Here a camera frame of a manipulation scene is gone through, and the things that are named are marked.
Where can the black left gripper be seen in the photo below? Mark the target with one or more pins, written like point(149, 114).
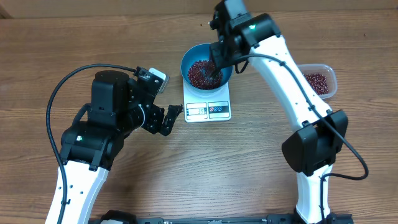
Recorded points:
point(153, 126)

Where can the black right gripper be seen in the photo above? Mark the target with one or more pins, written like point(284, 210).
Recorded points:
point(219, 51)

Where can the blue plastic bowl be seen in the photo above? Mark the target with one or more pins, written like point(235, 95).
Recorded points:
point(201, 52)

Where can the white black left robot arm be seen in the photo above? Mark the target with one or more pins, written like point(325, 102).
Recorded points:
point(119, 105)

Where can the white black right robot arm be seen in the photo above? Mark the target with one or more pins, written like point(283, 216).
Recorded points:
point(318, 131)

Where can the white digital kitchen scale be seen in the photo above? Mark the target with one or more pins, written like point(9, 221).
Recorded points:
point(206, 105)

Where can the red adzuki beans in bowl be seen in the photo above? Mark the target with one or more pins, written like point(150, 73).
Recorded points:
point(199, 75)

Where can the red adzuki beans in container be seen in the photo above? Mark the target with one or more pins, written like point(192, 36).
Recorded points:
point(318, 82)

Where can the clear plastic bean container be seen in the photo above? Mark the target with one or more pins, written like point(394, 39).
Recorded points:
point(326, 71)

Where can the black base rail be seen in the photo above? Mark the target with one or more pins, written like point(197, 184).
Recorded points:
point(116, 216)

